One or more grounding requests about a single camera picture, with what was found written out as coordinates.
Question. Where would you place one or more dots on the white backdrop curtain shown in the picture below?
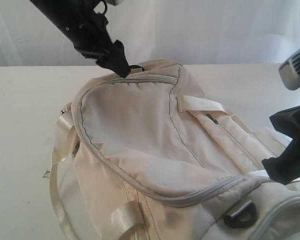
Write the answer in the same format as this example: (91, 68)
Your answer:
(192, 32)

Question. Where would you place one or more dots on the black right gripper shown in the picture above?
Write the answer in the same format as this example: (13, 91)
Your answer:
(286, 167)

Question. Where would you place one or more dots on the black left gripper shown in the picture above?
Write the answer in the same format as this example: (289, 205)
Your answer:
(84, 23)

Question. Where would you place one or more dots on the beige fabric duffel bag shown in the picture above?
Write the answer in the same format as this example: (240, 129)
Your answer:
(155, 159)

